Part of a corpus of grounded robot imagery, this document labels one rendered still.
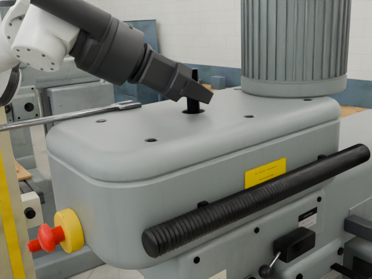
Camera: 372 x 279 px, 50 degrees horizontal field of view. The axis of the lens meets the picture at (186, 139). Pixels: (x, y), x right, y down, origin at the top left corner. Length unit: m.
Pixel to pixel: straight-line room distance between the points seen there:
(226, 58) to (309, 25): 6.10
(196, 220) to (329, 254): 0.42
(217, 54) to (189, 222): 6.51
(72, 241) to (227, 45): 6.30
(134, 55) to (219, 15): 6.31
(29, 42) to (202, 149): 0.26
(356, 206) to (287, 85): 0.31
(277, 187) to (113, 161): 0.24
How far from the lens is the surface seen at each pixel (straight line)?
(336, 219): 0.86
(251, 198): 0.55
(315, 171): 0.65
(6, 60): 0.70
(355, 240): 1.03
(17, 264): 2.61
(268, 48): 0.74
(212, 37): 7.02
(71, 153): 0.55
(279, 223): 0.69
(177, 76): 0.58
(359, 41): 5.32
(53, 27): 0.57
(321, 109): 0.70
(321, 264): 0.85
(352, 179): 0.87
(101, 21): 0.55
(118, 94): 8.67
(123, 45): 0.57
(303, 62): 0.73
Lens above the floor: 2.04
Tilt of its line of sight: 17 degrees down
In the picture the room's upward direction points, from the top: 3 degrees counter-clockwise
